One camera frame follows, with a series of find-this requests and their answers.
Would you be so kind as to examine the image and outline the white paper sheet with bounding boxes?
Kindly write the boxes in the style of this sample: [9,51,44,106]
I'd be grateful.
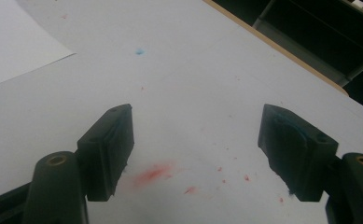
[0,0,77,91]

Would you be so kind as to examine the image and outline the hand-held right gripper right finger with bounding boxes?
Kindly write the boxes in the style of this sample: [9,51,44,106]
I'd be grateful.
[257,104,363,224]

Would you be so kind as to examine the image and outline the dark metal stand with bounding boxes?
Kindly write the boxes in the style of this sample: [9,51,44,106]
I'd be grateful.
[252,0,363,88]

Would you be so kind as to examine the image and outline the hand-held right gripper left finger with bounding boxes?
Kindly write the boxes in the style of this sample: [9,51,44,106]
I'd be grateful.
[21,103,135,224]

